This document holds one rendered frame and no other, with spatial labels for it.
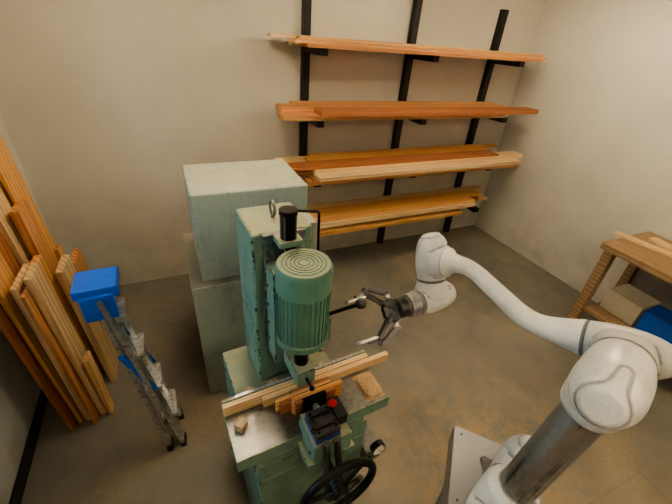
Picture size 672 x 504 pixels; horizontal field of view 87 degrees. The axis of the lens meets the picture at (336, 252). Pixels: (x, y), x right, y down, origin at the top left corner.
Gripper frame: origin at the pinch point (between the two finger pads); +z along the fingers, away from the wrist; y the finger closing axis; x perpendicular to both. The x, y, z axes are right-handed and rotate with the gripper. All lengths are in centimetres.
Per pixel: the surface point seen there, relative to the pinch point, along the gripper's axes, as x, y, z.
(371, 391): -25.9, -28.1, -10.2
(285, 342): -9.3, 0.1, 21.6
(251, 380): -57, -12, 28
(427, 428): -103, -80, -76
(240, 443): -29, -28, 40
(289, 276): 11.1, 17.8, 20.8
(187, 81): -134, 200, 13
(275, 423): -30.1, -26.4, 27.4
